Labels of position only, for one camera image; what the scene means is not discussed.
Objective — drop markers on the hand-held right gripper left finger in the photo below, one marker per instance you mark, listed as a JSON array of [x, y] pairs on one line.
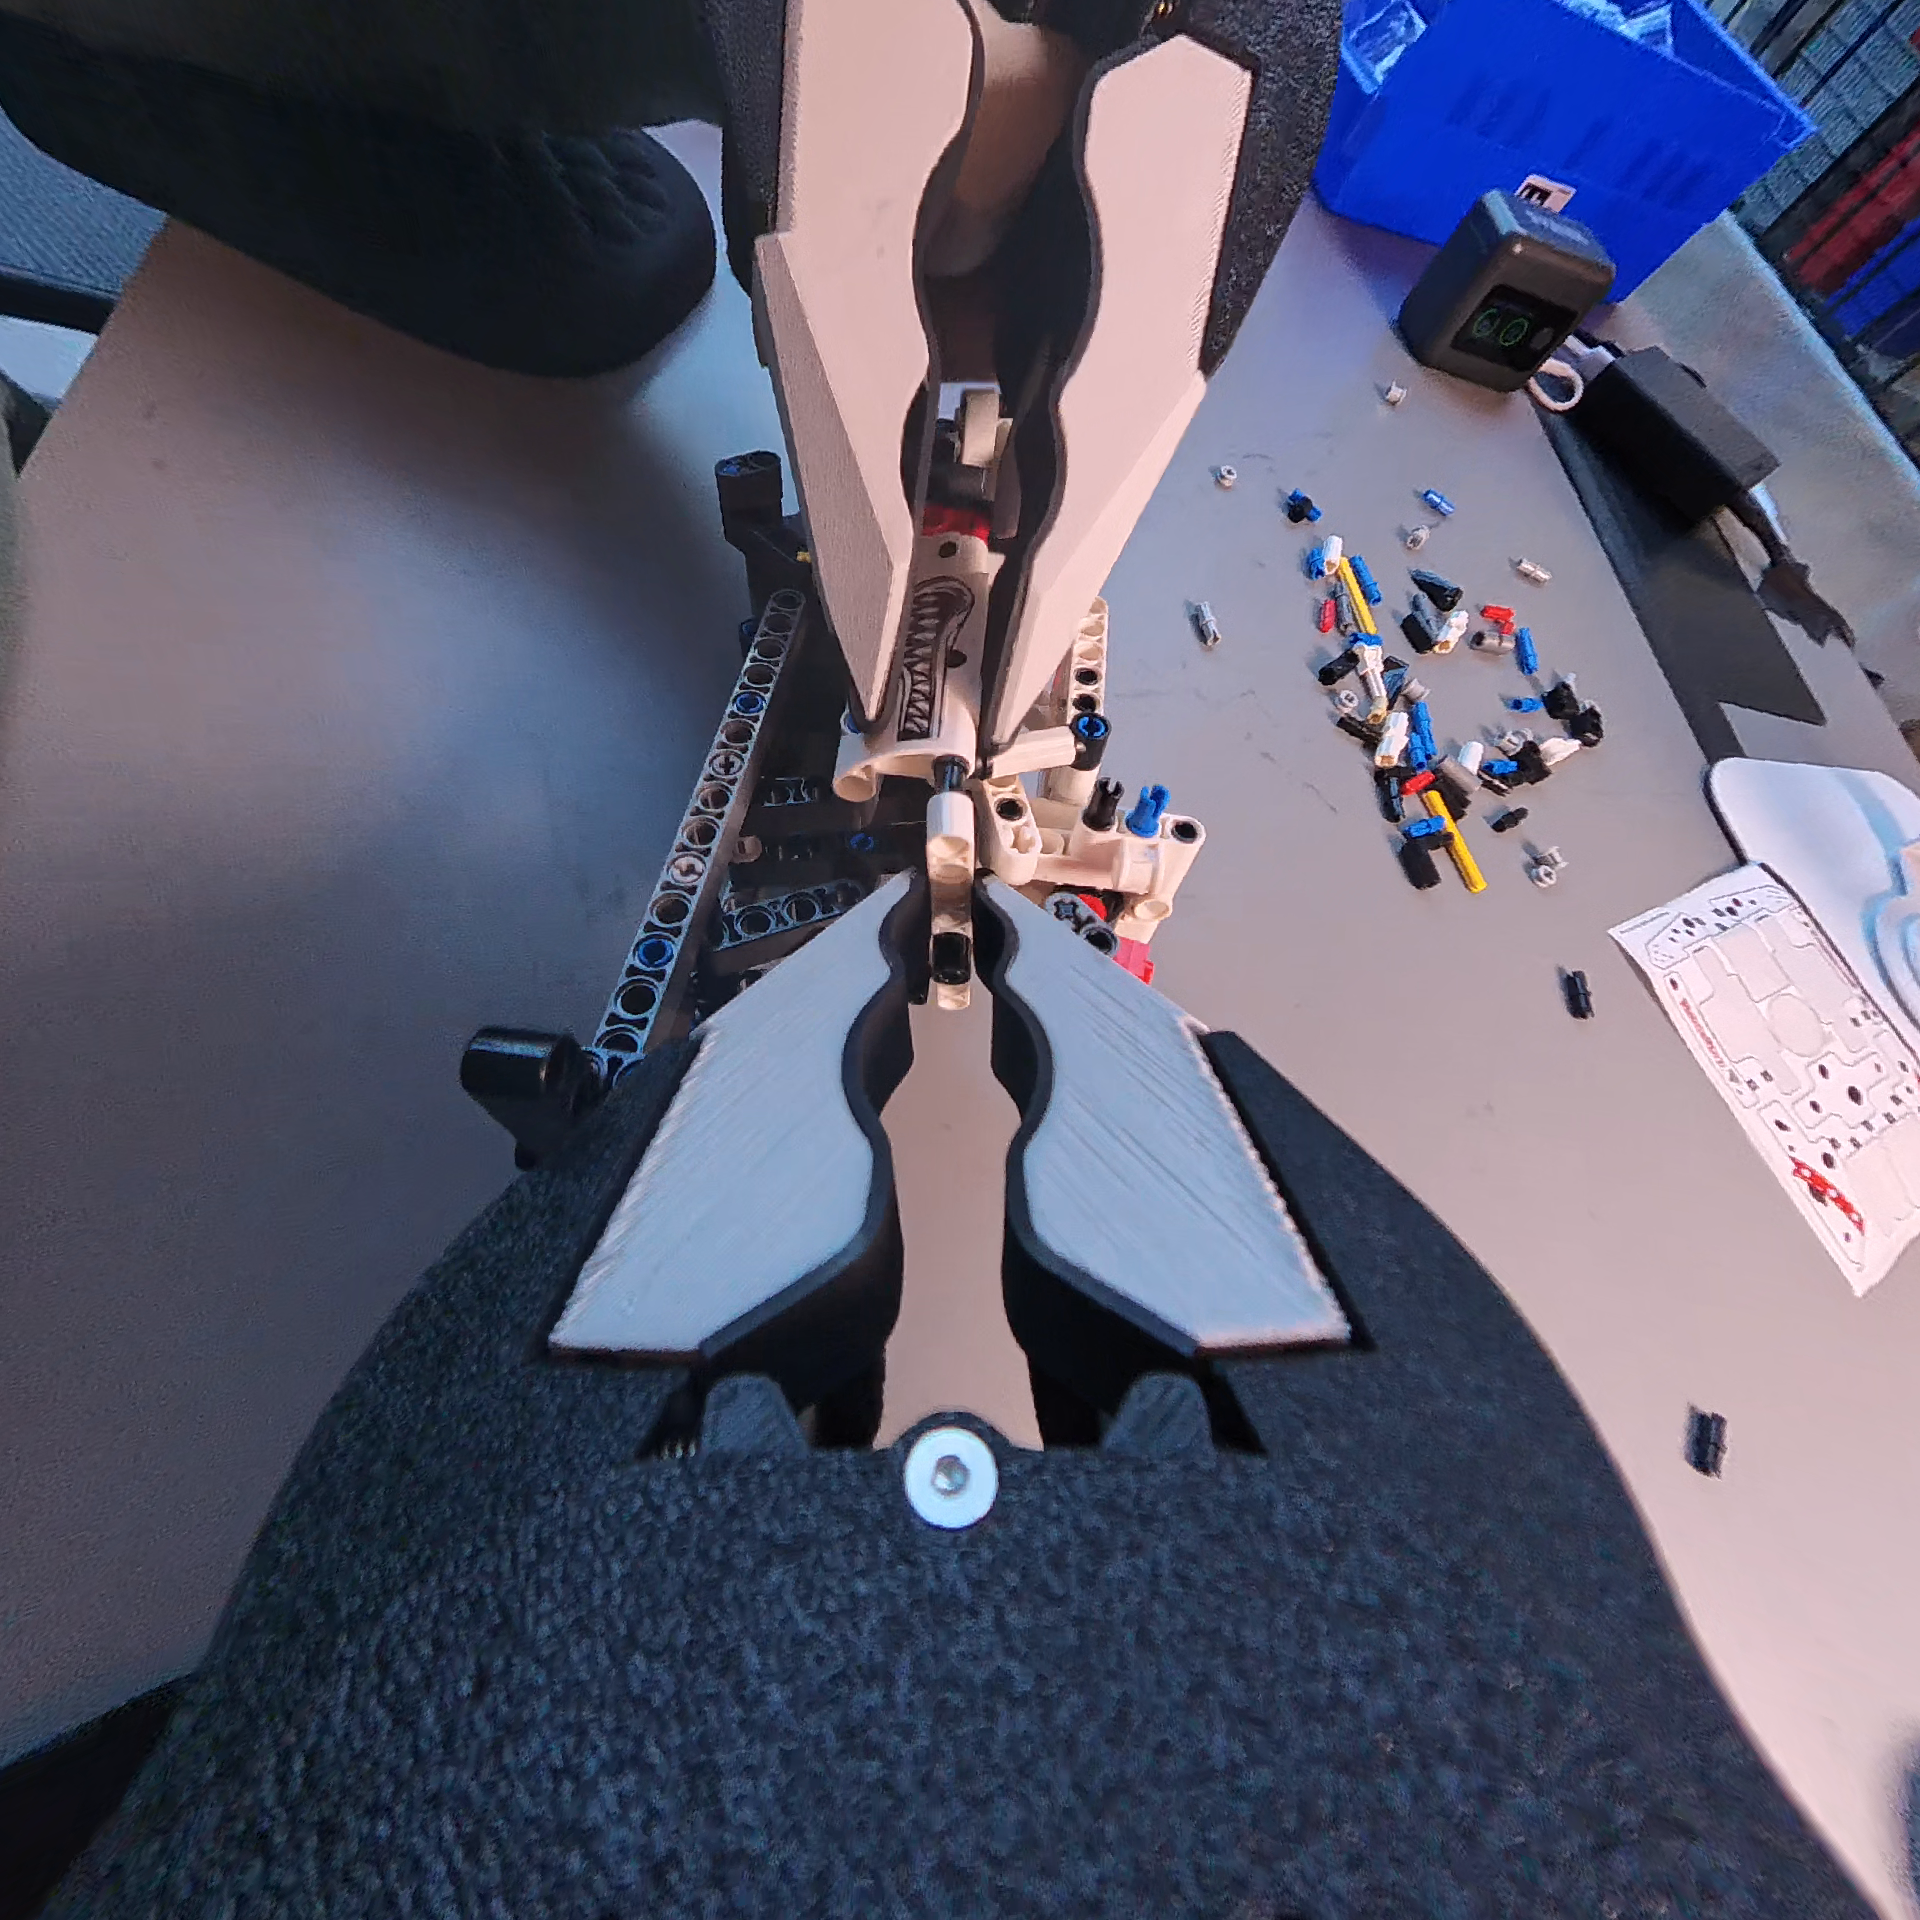
[[737, 1187]]

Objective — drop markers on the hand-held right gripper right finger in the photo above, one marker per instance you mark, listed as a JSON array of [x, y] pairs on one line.
[[1186, 1187]]

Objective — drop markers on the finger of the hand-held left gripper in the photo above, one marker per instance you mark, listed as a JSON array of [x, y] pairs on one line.
[[1155, 271], [856, 300]]

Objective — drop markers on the brick-built truck model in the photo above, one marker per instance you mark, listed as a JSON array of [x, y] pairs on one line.
[[811, 872]]

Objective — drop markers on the pile of small brick pieces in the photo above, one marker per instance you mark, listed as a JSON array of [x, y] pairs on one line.
[[1427, 721]]

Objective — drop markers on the blue storage bin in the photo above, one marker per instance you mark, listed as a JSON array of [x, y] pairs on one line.
[[1531, 121]]

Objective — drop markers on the small black device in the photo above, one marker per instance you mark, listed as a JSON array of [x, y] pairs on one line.
[[1500, 295]]

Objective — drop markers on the black power adapter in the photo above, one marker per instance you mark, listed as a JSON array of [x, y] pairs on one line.
[[1666, 436]]

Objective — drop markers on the sticker sheet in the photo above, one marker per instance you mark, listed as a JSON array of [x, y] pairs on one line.
[[1786, 1052]]

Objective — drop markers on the white book stand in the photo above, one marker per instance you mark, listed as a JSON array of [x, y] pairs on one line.
[[1832, 827]]

